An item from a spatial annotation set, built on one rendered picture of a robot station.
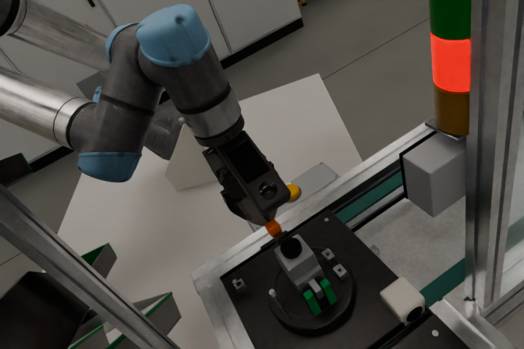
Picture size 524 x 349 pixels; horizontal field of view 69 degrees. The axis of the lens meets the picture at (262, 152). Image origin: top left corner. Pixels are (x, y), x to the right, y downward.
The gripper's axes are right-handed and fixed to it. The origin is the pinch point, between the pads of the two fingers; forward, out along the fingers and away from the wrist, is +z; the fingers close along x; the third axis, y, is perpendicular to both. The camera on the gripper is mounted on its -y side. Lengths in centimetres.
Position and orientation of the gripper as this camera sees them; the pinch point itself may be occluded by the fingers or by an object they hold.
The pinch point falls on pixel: (268, 222)
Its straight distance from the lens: 63.3
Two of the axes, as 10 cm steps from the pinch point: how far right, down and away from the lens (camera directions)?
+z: 3.2, 7.3, 6.1
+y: -4.4, -4.6, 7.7
